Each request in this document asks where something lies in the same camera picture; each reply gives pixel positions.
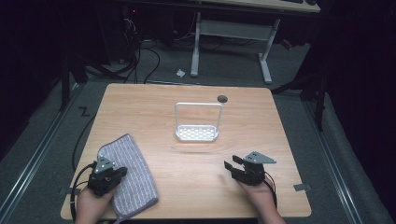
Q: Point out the white-legged desk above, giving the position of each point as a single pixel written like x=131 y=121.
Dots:
x=233 y=29

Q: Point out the grey striped cloth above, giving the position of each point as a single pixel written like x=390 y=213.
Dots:
x=135 y=180

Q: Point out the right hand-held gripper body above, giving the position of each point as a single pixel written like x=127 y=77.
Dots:
x=253 y=172

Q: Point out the person's left hand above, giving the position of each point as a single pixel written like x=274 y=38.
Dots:
x=91 y=203

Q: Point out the metal floor rail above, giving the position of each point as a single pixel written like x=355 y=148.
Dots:
x=34 y=158
x=336 y=168

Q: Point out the person's right hand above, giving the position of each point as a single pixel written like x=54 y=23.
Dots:
x=260 y=194

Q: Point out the grey tape piece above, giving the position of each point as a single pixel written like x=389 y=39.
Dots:
x=302 y=187

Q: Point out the white metal rack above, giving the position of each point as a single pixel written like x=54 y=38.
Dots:
x=196 y=133

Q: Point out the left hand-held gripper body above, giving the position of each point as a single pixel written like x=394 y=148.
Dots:
x=100 y=180

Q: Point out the crumpled white paper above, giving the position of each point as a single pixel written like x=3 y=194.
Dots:
x=180 y=73

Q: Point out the dark round table grommet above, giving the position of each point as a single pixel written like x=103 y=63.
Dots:
x=222 y=99

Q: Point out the black metal stand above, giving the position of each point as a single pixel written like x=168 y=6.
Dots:
x=319 y=102
x=65 y=84

